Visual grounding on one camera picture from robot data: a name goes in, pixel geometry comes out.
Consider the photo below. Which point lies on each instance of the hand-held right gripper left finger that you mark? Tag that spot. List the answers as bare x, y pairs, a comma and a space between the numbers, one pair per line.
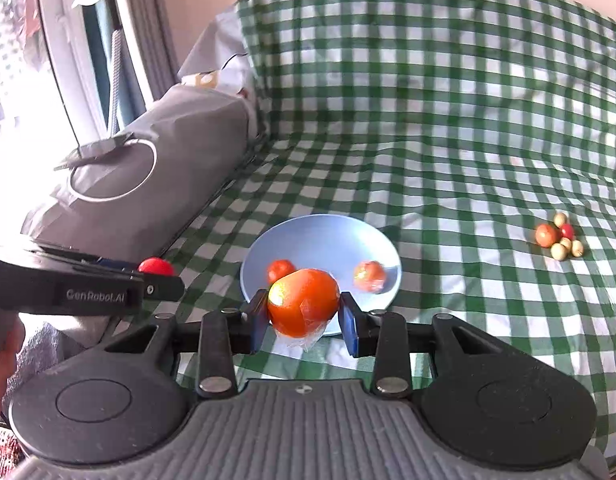
258, 321

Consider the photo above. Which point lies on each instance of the person's left hand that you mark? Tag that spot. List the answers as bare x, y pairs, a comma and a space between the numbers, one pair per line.
0, 380

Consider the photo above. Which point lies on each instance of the small orange tomato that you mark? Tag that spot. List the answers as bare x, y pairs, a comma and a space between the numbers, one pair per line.
546, 235

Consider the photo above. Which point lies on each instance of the white plastic bag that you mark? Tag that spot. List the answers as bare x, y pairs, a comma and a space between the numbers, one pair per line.
222, 55

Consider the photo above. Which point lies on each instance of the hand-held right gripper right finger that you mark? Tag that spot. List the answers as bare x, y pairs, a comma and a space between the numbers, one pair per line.
349, 329

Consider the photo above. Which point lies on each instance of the small plastic-wrapped tomato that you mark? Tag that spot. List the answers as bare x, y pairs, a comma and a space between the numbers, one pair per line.
370, 276

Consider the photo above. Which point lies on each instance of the light blue plate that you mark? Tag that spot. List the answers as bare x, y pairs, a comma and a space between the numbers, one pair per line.
318, 240

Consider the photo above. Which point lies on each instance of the grey curtain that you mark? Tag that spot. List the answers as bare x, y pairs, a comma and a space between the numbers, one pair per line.
147, 25

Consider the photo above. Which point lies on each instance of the large plastic-wrapped orange tomato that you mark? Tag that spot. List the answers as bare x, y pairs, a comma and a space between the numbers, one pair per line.
305, 302

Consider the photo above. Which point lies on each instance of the grey fabric bag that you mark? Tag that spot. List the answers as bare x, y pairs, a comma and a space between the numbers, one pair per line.
187, 130

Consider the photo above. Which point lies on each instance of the green checkered cloth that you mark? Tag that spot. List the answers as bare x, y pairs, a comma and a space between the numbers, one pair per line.
438, 125

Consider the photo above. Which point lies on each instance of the white window frame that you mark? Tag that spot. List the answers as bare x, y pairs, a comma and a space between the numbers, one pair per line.
67, 45

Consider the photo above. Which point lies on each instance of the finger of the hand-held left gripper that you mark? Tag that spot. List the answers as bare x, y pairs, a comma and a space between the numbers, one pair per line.
87, 258

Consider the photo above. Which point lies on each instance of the red patterned cloth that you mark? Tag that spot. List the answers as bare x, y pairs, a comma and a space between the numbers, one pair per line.
2, 445

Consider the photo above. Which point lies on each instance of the small red tomato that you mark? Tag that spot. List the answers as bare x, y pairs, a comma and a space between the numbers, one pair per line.
280, 269

